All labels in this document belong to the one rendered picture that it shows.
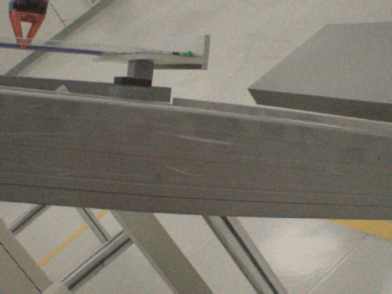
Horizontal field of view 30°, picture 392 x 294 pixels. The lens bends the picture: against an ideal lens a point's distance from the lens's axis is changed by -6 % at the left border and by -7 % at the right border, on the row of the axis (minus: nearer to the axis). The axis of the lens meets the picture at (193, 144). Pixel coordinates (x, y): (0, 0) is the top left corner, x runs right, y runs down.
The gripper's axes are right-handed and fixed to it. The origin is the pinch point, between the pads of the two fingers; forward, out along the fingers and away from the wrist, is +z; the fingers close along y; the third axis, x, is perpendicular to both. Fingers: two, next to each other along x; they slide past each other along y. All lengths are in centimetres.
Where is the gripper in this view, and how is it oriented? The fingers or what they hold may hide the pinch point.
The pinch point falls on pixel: (23, 45)
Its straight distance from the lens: 152.4
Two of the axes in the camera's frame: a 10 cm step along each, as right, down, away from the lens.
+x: 9.0, 0.6, 4.3
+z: -0.9, 9.9, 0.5
